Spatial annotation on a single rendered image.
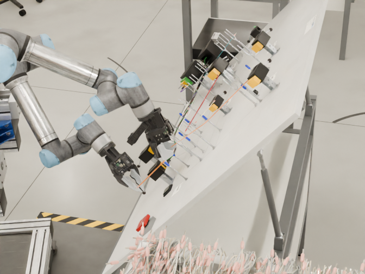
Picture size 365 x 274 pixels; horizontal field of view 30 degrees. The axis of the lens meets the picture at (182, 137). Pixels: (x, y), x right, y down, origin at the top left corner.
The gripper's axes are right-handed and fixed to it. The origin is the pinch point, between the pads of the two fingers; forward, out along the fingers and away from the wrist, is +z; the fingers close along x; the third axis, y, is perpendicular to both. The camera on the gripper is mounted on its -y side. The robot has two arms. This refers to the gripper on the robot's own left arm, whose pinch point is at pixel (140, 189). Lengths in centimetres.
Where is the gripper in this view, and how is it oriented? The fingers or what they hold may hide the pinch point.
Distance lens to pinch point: 256.3
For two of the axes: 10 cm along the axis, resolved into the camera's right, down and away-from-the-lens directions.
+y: 1.4, -2.8, -9.5
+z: 6.6, 7.4, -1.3
